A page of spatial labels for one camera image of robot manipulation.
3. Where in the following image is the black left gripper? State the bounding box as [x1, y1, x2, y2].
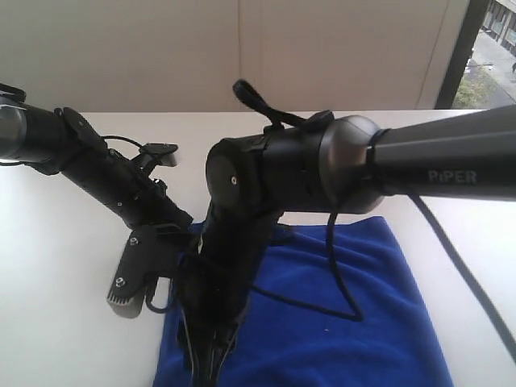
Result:
[61, 149, 193, 229]

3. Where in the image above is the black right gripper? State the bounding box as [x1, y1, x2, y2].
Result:
[177, 202, 282, 386]

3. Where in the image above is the blue microfibre cloth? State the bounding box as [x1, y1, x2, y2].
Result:
[152, 216, 454, 386]

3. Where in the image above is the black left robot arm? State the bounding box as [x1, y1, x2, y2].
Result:
[1, 98, 193, 229]

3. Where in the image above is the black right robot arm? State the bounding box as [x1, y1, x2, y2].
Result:
[177, 106, 515, 386]

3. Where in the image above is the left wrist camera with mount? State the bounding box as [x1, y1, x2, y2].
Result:
[132, 143, 178, 172]

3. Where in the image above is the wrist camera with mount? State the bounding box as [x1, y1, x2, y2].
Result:
[106, 223, 193, 318]
[132, 143, 178, 172]

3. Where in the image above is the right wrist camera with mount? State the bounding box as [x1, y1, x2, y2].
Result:
[106, 223, 193, 318]

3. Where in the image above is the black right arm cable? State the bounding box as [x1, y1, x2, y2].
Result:
[144, 79, 516, 356]

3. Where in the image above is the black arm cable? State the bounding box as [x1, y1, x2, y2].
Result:
[0, 82, 27, 104]
[144, 79, 516, 356]

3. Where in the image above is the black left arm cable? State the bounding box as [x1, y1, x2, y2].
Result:
[0, 82, 27, 104]

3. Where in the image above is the dark window frame post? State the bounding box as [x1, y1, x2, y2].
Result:
[434, 0, 489, 110]

